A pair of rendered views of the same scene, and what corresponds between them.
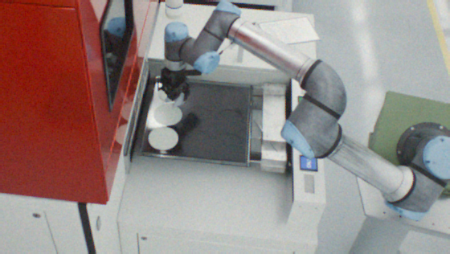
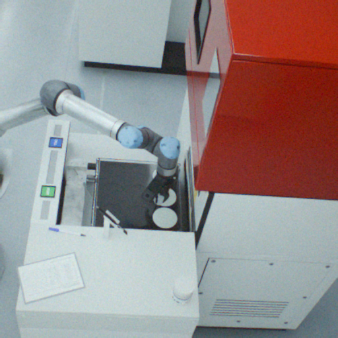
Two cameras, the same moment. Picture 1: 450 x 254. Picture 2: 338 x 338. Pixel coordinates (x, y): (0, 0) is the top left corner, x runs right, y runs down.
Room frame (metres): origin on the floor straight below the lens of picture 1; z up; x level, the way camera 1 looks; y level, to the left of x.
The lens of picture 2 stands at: (2.56, -0.39, 2.64)
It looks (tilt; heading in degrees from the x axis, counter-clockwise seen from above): 50 degrees down; 162
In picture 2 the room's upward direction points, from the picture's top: 12 degrees clockwise
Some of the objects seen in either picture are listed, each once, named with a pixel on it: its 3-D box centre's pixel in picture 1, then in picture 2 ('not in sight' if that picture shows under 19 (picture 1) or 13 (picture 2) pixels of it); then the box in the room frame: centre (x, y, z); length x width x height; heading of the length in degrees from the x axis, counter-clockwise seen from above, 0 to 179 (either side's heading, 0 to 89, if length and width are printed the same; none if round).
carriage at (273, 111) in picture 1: (273, 128); (74, 199); (1.27, -0.35, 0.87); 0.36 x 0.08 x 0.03; 173
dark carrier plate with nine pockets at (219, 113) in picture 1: (198, 118); (138, 195); (1.28, -0.09, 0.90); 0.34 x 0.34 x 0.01; 83
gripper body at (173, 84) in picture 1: (173, 78); (164, 178); (1.32, 0.00, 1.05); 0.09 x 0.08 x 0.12; 136
